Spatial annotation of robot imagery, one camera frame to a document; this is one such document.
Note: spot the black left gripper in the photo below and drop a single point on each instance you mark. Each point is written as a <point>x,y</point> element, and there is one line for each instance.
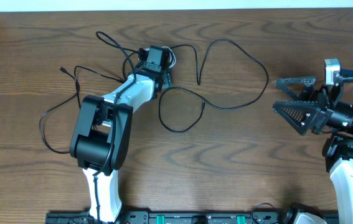
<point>168,79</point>

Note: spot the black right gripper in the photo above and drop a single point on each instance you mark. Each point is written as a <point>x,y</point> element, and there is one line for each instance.
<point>323,110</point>

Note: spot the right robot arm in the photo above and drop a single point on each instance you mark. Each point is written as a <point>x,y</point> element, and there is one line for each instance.
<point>338,154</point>

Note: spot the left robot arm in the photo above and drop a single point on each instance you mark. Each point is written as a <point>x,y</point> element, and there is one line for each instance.
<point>101,136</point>

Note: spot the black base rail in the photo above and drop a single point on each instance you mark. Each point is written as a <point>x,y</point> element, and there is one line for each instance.
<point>262,213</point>

